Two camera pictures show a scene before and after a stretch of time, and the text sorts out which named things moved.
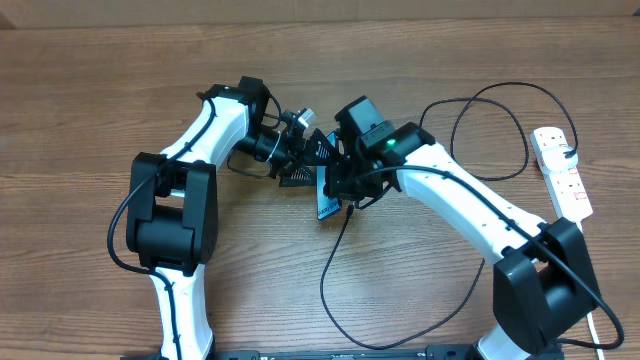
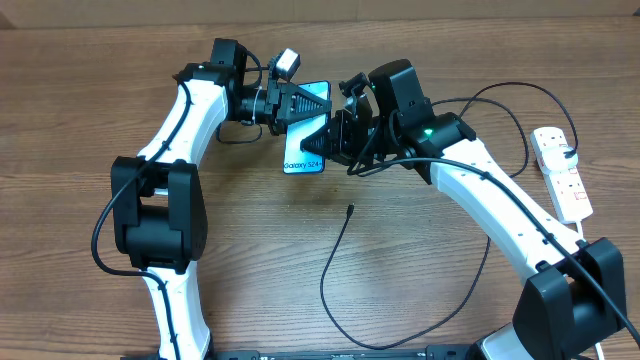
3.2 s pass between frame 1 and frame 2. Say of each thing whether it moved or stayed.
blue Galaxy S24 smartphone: moved
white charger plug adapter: stayed
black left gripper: moved
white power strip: stayed
